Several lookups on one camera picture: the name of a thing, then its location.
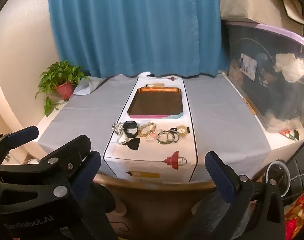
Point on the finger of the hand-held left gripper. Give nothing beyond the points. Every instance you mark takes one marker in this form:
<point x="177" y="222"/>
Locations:
<point x="67" y="152"/>
<point x="24" y="133"/>

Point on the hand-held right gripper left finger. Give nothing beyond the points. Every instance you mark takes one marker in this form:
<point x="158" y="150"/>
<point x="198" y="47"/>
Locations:
<point x="88" y="172"/>

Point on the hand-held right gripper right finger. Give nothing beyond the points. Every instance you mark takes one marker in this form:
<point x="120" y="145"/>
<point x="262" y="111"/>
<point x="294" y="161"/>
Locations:
<point x="220" y="177"/>

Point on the black smart watch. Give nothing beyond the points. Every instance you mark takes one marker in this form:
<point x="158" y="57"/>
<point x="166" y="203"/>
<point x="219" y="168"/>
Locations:
<point x="129" y="124"/>

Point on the copper metal tray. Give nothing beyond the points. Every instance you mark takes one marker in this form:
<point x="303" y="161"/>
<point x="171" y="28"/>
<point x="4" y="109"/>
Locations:
<point x="154" y="105"/>

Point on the white round fan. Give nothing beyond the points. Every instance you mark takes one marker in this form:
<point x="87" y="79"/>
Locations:
<point x="277" y="175"/>

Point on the potted green plant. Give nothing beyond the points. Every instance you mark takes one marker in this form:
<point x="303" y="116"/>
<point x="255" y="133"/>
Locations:
<point x="64" y="90"/>

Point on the amber round disc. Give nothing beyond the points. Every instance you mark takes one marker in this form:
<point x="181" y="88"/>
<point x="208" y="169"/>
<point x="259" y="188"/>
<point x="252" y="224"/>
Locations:
<point x="179" y="132"/>

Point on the white printed table runner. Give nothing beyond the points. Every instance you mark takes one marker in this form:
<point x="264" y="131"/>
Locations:
<point x="152" y="157"/>

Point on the brown chair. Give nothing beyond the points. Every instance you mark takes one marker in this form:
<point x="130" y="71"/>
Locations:
<point x="154" y="205"/>

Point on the small red green packet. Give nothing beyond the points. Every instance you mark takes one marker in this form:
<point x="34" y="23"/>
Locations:
<point x="291" y="135"/>

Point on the black electronic device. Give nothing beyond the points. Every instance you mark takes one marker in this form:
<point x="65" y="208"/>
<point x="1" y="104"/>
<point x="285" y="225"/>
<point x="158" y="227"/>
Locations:
<point x="301" y="155"/>

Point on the red floral cloth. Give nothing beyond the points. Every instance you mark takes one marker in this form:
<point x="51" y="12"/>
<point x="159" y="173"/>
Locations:
<point x="299" y="217"/>

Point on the clear storage box purple lid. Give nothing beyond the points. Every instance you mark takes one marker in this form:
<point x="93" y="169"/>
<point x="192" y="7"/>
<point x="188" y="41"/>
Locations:
<point x="267" y="100"/>

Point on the black plug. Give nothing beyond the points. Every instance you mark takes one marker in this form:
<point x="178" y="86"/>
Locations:
<point x="150" y="75"/>

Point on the photo sticker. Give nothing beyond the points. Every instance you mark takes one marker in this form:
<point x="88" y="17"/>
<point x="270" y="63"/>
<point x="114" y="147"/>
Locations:
<point x="248" y="66"/>

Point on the white crumpled paper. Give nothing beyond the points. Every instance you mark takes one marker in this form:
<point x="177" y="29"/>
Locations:
<point x="292" y="67"/>

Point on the blue curtain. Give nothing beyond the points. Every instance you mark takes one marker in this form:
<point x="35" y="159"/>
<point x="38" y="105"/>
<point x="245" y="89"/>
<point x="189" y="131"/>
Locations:
<point x="137" y="30"/>

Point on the beige fabric storage bag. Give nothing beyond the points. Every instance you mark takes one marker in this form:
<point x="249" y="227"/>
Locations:
<point x="254" y="2"/>

